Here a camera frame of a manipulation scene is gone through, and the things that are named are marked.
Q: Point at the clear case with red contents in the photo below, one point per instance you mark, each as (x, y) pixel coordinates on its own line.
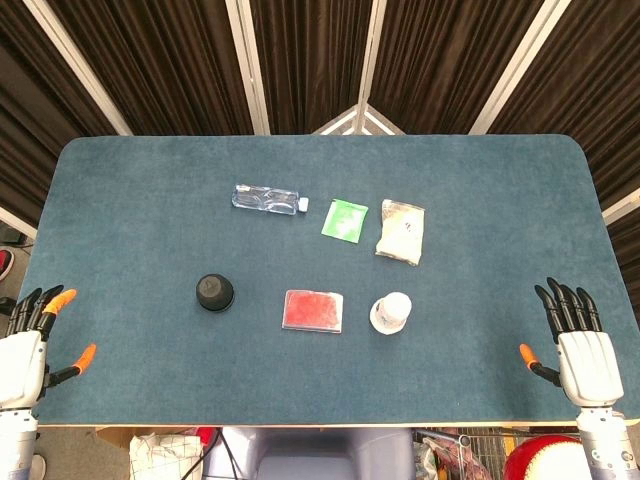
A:
(312, 311)

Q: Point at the blue felt table cover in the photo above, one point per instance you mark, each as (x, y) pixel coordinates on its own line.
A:
(150, 210)

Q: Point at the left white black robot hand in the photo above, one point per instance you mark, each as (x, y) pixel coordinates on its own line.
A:
(22, 360)

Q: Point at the clear plastic water bottle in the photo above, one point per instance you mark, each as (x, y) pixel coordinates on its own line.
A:
(265, 199)

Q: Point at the brown cardboard box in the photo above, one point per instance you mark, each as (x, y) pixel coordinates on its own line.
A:
(117, 437)

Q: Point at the red and white ball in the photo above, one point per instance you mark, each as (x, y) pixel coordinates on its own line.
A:
(542, 460)

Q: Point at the dark brown pleated curtain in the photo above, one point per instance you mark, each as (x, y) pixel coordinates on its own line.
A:
(165, 65)
(30, 125)
(440, 65)
(600, 90)
(310, 55)

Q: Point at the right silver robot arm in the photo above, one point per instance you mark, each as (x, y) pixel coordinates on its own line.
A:
(602, 445)

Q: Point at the black jar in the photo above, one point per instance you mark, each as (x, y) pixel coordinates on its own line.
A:
(211, 290)

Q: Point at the red and white shoe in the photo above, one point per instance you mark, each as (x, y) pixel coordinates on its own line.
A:
(5, 262)

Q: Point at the white frame post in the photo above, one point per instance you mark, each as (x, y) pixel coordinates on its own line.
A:
(247, 65)
(515, 65)
(367, 60)
(75, 65)

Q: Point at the white checked bag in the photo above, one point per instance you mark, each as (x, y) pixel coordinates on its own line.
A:
(162, 457)

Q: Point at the stack of white paper cups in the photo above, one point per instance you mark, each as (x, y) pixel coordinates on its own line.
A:
(391, 312)

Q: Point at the grey purple robot torso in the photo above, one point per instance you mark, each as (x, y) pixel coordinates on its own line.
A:
(320, 452)

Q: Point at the green foil sachet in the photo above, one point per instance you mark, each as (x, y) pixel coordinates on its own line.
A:
(344, 220)

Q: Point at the beige snack bag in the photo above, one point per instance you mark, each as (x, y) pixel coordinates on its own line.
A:
(400, 235)

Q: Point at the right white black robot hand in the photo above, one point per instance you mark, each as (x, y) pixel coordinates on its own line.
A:
(590, 365)

